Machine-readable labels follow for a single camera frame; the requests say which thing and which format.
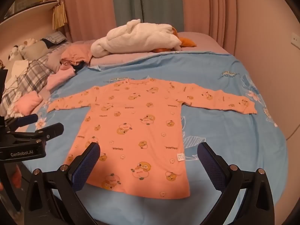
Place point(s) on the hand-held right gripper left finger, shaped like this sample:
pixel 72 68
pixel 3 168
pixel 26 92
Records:
pixel 86 166

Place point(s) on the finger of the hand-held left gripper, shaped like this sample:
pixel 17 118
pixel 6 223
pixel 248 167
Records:
pixel 48 131
pixel 23 120

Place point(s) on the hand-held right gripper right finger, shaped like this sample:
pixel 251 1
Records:
pixel 211 166

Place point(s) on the orange printed long-sleeve shirt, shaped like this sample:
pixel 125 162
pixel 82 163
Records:
pixel 140 121

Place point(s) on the light pink cloth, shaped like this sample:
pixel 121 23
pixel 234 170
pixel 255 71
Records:
pixel 58 77
pixel 29 103

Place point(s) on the blue floral blanket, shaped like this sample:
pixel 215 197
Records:
pixel 225 145

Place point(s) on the plaid blanket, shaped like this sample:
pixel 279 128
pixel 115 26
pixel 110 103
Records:
pixel 32 75

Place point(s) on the white cloth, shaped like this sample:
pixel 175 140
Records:
pixel 17 69

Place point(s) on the small plush toy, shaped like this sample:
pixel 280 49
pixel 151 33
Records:
pixel 16 51

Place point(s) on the grey pillow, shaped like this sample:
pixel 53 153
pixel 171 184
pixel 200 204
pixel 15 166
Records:
pixel 35 50

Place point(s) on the dark cloth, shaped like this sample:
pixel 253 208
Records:
pixel 78 66

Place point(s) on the striped pillow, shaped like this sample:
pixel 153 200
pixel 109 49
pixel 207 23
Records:
pixel 55 38

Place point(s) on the yellow tassel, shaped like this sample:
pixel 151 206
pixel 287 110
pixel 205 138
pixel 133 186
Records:
pixel 59 16

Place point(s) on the pink bed sheet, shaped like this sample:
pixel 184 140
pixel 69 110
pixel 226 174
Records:
pixel 204 42

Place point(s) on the orange plush toy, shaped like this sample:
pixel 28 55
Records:
pixel 186 41

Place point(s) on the pink curtain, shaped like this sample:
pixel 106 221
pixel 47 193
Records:
pixel 89 9
pixel 208 9

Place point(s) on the white fluffy garment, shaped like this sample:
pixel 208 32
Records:
pixel 138 37

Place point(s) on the green curtain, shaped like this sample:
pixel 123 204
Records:
pixel 145 2

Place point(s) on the white wall shelf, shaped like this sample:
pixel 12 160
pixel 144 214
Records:
pixel 30 5

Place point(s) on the white wall socket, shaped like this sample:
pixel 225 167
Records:
pixel 295 39

